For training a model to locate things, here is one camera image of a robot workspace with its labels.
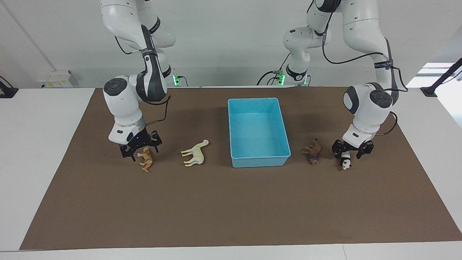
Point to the orange striped tiger toy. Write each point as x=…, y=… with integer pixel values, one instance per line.
x=146, y=159

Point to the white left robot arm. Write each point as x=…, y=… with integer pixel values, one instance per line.
x=368, y=104

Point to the cream llama toy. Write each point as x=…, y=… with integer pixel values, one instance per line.
x=196, y=153

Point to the green lit base connector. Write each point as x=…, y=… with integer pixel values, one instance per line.
x=176, y=80
x=280, y=79

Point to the brown table mat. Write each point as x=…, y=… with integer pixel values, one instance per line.
x=234, y=209

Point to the brown lion toy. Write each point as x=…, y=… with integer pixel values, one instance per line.
x=313, y=151

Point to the light blue storage box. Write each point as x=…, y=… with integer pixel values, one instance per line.
x=258, y=133

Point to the black table clamp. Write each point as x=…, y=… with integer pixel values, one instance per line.
x=7, y=92

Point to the black camera stand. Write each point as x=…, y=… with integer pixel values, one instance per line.
x=431, y=90

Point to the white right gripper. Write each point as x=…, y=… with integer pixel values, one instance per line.
x=121, y=133

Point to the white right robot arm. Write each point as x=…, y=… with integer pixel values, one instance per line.
x=122, y=97

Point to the black and white panda toy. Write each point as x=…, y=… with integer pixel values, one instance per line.
x=346, y=164

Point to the white wall socket box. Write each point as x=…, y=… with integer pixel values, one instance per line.
x=56, y=79

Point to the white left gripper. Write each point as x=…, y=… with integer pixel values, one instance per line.
x=355, y=136

